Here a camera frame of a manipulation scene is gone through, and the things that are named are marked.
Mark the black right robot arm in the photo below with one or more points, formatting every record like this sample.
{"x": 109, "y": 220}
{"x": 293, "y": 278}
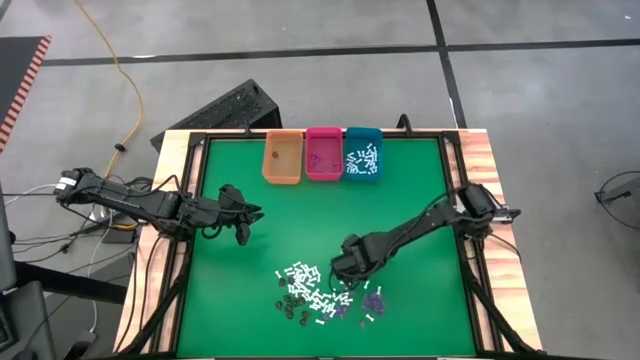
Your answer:
{"x": 425, "y": 225}

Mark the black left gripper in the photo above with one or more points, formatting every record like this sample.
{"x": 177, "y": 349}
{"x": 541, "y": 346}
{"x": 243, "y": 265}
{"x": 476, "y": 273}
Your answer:
{"x": 225, "y": 210}

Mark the black table clamp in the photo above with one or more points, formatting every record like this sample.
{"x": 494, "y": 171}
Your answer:
{"x": 401, "y": 120}

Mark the wooden table border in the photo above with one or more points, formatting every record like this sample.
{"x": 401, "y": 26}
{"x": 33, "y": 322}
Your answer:
{"x": 170, "y": 165}

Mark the grey equipment cabinet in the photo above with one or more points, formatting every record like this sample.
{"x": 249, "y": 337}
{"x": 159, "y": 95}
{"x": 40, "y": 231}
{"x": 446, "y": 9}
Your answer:
{"x": 30, "y": 320}

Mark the black mat orange striped edge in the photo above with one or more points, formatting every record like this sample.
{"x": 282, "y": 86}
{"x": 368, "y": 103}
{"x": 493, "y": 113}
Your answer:
{"x": 12, "y": 70}

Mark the black mesh computer case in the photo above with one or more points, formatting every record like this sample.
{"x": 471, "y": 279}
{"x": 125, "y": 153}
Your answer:
{"x": 225, "y": 110}

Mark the pink plastic bin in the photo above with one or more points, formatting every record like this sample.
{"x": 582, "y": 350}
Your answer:
{"x": 324, "y": 145}

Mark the orange plastic bin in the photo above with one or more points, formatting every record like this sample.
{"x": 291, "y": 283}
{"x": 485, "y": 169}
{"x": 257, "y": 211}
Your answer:
{"x": 283, "y": 162}

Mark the blue plastic bin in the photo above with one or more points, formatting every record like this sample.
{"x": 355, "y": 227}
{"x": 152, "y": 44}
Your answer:
{"x": 362, "y": 137}

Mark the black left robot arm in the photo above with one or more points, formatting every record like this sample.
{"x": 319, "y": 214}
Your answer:
{"x": 140, "y": 202}

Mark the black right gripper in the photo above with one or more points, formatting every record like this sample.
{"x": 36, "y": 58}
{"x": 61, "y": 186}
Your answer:
{"x": 355, "y": 257}

